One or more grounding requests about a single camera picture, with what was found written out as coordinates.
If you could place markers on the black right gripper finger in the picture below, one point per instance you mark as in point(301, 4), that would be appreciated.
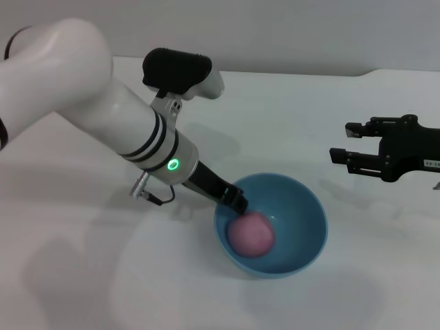
point(357, 130)
point(361, 163)

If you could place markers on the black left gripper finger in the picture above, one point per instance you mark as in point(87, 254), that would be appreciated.
point(237, 203)

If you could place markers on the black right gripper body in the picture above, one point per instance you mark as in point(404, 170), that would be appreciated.
point(402, 151)

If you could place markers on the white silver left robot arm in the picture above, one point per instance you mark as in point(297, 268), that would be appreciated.
point(86, 103)

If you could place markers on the blue bowl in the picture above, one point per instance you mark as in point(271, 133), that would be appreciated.
point(299, 223)

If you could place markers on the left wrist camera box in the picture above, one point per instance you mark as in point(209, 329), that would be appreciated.
point(175, 72)

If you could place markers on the pink toy peach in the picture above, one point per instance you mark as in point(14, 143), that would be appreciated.
point(251, 233)

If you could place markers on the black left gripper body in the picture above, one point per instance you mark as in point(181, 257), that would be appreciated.
point(209, 185)

